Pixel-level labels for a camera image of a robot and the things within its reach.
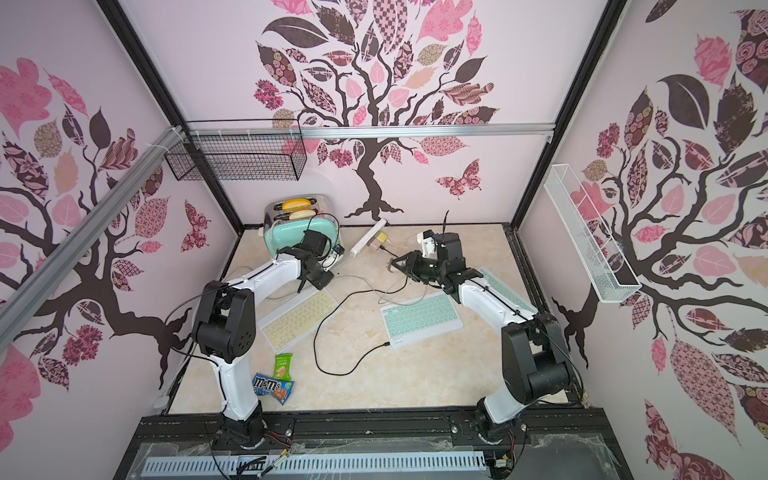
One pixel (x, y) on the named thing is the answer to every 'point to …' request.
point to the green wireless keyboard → (420, 318)
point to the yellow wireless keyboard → (286, 323)
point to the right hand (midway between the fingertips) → (394, 266)
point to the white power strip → (381, 224)
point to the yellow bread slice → (295, 204)
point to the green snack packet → (283, 366)
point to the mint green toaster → (288, 218)
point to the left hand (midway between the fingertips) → (318, 279)
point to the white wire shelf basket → (606, 271)
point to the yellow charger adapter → (382, 237)
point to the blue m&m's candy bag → (279, 389)
